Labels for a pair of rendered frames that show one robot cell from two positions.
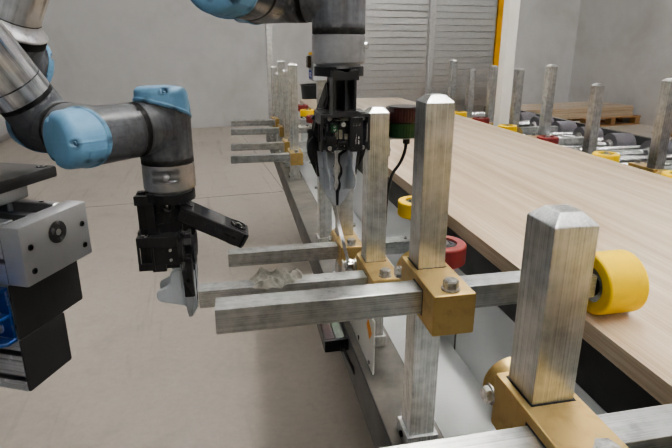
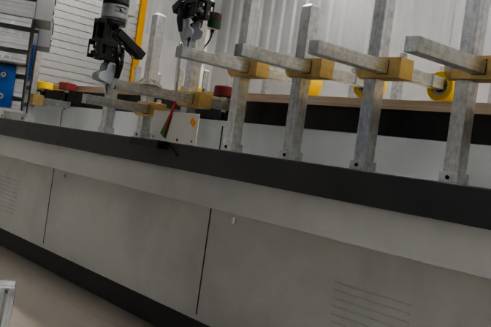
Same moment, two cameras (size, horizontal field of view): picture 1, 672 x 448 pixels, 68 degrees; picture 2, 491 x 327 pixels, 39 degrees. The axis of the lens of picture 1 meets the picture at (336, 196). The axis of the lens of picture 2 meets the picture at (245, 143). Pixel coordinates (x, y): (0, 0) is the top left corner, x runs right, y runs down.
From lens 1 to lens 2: 157 cm
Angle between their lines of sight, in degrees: 34
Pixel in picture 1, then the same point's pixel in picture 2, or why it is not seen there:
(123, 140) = not seen: outside the picture
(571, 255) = (314, 14)
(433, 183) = (252, 23)
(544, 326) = (307, 33)
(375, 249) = (193, 85)
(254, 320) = (194, 55)
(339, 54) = not seen: outside the picture
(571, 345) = not seen: hidden behind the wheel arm
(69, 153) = not seen: outside the picture
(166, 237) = (114, 41)
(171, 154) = not seen: outside the picture
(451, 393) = not seen: hidden behind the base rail
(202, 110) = not seen: outside the picture
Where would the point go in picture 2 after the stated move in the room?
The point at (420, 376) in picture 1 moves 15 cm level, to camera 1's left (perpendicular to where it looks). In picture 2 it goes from (239, 112) to (192, 104)
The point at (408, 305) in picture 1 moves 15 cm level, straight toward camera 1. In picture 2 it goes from (244, 67) to (263, 63)
